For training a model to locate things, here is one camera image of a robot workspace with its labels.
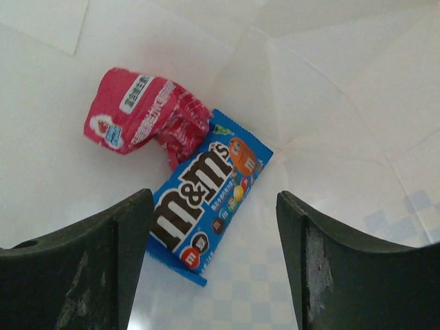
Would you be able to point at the checkered paper bag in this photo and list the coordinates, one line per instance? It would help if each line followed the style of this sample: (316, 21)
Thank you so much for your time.
(345, 93)

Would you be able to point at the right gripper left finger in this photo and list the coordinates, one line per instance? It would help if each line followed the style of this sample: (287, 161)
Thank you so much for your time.
(83, 276)

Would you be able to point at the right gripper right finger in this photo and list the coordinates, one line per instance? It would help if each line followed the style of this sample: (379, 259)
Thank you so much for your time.
(342, 278)

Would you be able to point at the blue candy packet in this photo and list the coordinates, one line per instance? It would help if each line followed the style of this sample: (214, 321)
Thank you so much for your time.
(195, 206)

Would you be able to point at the small red candy packet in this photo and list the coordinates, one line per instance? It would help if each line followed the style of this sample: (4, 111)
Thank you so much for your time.
(131, 109)

